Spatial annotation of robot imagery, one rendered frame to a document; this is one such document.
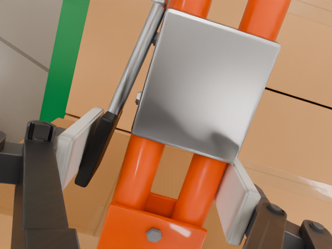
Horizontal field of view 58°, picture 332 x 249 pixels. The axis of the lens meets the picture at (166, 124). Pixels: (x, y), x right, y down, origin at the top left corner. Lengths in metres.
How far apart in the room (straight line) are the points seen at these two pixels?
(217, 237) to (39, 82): 1.08
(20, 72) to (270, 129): 1.03
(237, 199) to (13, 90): 1.32
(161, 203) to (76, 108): 0.57
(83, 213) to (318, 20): 0.63
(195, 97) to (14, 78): 1.29
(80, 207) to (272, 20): 0.34
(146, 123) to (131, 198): 0.05
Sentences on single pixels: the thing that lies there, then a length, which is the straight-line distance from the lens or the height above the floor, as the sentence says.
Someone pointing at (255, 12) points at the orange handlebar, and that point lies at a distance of 0.17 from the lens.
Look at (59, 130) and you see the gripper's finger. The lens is 0.17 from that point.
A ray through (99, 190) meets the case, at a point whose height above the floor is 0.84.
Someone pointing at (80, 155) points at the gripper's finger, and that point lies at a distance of 0.17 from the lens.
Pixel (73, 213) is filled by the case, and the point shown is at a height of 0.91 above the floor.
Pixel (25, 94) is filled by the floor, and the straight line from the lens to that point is 1.41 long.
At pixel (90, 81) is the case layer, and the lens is 0.74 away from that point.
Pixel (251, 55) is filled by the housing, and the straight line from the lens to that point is 0.16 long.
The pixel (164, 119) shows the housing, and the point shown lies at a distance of 0.16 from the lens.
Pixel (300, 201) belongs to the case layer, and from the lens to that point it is 0.88.
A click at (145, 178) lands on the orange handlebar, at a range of 0.18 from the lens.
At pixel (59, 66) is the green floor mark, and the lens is 1.33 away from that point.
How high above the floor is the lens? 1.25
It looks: 75 degrees down
